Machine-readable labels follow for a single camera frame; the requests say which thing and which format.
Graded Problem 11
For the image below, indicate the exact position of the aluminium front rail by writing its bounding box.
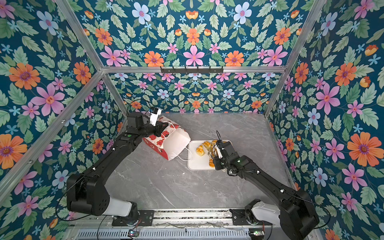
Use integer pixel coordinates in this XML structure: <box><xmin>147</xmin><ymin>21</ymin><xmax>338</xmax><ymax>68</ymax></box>
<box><xmin>70</xmin><ymin>207</ymin><xmax>316</xmax><ymax>229</ymax></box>

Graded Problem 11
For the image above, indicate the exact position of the round yellow fake bun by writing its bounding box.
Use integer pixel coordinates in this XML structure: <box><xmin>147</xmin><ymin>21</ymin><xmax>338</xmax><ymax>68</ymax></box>
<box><xmin>209</xmin><ymin>159</ymin><xmax>215</xmax><ymax>168</ymax></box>

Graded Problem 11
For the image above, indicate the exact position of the white slotted cable duct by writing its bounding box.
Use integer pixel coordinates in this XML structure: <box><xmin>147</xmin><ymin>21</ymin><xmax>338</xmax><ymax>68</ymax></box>
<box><xmin>75</xmin><ymin>229</ymin><xmax>251</xmax><ymax>240</ymax></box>

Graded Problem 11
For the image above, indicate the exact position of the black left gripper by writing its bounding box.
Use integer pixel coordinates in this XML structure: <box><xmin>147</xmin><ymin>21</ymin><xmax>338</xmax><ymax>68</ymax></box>
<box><xmin>136</xmin><ymin>119</ymin><xmax>168</xmax><ymax>139</ymax></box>

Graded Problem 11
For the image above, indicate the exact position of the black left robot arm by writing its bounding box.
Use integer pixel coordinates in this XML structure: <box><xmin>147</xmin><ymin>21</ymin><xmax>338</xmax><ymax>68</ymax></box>
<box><xmin>67</xmin><ymin>121</ymin><xmax>168</xmax><ymax>223</ymax></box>

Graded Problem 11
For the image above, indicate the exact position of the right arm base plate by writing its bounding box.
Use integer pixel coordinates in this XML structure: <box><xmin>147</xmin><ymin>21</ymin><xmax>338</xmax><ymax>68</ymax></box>
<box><xmin>229</xmin><ymin>209</ymin><xmax>256</xmax><ymax>226</ymax></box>

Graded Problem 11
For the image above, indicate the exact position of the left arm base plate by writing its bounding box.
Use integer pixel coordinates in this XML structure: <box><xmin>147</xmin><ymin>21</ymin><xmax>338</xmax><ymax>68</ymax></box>
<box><xmin>112</xmin><ymin>210</ymin><xmax>155</xmax><ymax>227</ymax></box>

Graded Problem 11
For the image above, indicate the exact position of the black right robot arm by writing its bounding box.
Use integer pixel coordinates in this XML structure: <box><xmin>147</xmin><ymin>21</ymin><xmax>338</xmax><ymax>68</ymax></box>
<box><xmin>213</xmin><ymin>140</ymin><xmax>320</xmax><ymax>240</ymax></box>

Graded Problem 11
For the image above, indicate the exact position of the black wall hook rail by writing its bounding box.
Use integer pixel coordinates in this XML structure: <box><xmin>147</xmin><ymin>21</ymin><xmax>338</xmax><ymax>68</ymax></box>
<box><xmin>160</xmin><ymin>67</ymin><xmax>224</xmax><ymax>74</ymax></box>

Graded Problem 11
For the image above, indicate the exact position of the small yellow fake pastry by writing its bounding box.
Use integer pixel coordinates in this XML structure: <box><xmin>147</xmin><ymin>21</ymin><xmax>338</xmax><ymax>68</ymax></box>
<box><xmin>196</xmin><ymin>145</ymin><xmax>205</xmax><ymax>157</ymax></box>

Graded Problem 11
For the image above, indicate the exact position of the ridged spiral fake bread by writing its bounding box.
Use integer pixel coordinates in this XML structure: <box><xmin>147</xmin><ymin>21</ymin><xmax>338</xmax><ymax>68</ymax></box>
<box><xmin>203</xmin><ymin>140</ymin><xmax>217</xmax><ymax>152</ymax></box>

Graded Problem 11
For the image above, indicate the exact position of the red white paper bag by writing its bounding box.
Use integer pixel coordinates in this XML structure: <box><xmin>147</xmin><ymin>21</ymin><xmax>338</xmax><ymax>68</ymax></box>
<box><xmin>143</xmin><ymin>116</ymin><xmax>191</xmax><ymax>161</ymax></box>

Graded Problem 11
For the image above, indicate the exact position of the white rectangular tray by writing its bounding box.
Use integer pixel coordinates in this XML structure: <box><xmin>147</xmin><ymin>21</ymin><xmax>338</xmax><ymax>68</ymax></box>
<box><xmin>188</xmin><ymin>140</ymin><xmax>215</xmax><ymax>171</ymax></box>

